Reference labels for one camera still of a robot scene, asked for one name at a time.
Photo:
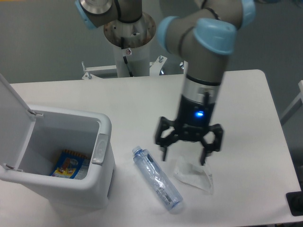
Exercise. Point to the blue snack wrapper in bin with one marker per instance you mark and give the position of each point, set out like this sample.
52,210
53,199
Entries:
71,165

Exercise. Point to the clear empty plastic bottle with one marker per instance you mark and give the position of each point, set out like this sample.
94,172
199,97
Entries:
157,179

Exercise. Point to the white frame at right edge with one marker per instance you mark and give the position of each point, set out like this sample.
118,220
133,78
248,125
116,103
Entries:
294,106

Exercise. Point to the white push-button trash can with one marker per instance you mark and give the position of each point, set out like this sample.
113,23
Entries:
32,138

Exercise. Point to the white metal frame bracket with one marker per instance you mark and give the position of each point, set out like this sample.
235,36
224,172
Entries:
126,68

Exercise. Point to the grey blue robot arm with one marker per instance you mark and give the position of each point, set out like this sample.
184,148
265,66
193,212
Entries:
204,39

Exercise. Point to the crumpled clear plastic bag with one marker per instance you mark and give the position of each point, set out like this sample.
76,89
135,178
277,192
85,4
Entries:
194,175

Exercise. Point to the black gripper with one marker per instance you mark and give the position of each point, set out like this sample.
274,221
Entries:
191,124

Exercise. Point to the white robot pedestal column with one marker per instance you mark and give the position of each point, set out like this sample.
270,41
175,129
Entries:
131,39

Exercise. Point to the black clamp at table edge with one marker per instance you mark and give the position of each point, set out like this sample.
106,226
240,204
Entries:
295,203

